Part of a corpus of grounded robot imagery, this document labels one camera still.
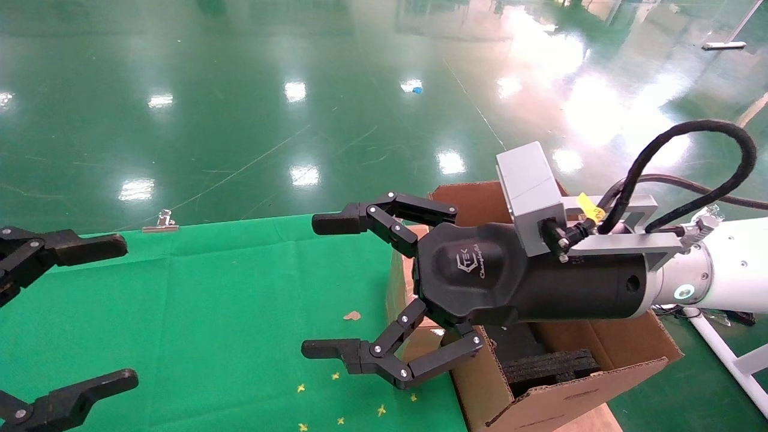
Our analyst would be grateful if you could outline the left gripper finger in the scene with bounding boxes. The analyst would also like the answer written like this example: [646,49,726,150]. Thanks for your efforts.
[0,368,139,432]
[0,226,128,308]

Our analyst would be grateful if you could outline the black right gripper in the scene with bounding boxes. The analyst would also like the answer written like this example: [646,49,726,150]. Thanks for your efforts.
[301,192,656,391]

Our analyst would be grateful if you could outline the large open cardboard carton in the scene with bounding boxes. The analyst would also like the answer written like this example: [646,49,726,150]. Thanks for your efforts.
[387,180,685,432]

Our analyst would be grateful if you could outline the silver binder clip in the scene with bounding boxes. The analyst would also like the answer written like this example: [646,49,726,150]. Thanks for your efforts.
[142,209,179,233]

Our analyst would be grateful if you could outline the green table cloth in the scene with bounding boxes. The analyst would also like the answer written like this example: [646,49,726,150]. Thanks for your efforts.
[0,214,469,432]

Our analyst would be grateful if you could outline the black foam block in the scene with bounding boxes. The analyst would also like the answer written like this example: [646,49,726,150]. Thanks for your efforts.
[503,349,601,398]

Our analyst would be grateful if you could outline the white metal table leg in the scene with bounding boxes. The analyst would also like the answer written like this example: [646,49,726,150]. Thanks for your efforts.
[687,308,768,416]

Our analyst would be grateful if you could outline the white stand with pole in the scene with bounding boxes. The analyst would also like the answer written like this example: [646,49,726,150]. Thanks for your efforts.
[702,0,766,51]

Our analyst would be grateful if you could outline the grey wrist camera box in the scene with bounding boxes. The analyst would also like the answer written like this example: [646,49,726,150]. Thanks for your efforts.
[496,142,568,257]

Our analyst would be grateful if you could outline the yellow cable tag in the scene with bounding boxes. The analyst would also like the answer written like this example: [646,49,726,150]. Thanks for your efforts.
[576,193,607,221]

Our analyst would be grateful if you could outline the grey metal camera bracket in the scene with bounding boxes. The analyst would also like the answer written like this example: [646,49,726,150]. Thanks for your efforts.
[561,194,686,272]

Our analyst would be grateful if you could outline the silver cable connector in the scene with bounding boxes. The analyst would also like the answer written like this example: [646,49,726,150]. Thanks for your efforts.
[681,215,721,247]

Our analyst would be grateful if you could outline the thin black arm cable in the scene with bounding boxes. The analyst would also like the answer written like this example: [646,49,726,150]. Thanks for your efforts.
[600,173,768,212]

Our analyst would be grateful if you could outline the thick black braided cable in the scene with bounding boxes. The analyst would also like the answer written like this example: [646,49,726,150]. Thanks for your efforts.
[596,119,758,236]

